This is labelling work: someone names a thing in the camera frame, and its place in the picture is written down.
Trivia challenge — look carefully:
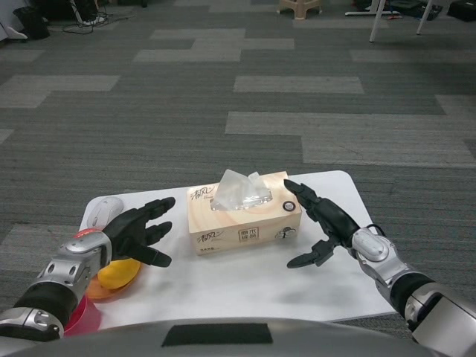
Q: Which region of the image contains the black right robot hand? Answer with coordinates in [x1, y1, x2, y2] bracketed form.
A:
[283, 178, 361, 269]

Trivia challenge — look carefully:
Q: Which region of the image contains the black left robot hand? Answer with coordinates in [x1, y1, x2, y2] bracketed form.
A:
[105, 196, 176, 268]

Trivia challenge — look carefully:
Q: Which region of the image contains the beige tissue box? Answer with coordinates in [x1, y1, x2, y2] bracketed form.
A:
[185, 169, 302, 257]

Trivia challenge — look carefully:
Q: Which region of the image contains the white computer mouse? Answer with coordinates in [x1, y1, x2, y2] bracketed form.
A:
[87, 196, 125, 228]

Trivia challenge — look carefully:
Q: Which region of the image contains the red apple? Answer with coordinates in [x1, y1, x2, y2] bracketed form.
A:
[72, 229, 103, 241]

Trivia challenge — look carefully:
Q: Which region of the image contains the yellow fruit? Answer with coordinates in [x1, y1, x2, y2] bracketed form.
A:
[97, 259, 141, 290]

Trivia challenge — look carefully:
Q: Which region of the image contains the orange plastic plate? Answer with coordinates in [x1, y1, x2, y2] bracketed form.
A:
[86, 260, 142, 303]

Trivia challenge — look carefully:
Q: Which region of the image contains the pink plastic bowl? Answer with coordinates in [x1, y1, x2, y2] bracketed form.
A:
[62, 295, 103, 338]

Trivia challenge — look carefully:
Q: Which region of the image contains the silver robot chest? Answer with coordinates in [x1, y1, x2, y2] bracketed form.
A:
[0, 318, 443, 357]

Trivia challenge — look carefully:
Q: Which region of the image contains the white desk leg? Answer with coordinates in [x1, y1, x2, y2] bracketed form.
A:
[369, 0, 387, 42]
[416, 0, 436, 36]

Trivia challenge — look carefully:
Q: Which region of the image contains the white desk foot bar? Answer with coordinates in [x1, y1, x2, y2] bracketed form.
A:
[344, 10, 401, 16]

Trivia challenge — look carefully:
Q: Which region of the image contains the beige plastic stool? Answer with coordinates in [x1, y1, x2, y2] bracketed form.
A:
[278, 0, 324, 19]

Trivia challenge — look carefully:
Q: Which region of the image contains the white furniture base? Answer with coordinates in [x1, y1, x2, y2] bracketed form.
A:
[0, 14, 29, 48]

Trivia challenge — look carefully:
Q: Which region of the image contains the black waste bin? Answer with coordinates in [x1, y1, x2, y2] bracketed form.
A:
[13, 6, 51, 40]

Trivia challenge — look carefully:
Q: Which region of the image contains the black bag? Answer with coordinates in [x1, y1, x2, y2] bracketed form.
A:
[446, 0, 476, 23]

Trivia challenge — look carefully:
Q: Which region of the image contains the black floor cable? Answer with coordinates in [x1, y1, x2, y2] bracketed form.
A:
[62, 7, 135, 33]

